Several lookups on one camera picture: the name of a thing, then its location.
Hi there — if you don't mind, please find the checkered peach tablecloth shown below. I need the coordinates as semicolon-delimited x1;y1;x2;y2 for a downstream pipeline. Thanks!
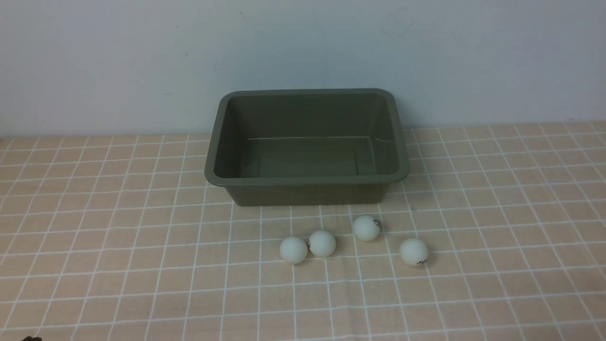
0;121;606;341

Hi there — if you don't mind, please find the white ping-pong ball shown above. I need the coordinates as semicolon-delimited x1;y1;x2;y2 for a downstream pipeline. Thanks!
279;236;309;265
351;215;381;242
399;238;430;266
308;230;336;258

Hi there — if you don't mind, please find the olive green plastic bin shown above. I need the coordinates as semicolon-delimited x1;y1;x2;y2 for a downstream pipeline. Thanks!
204;88;410;206

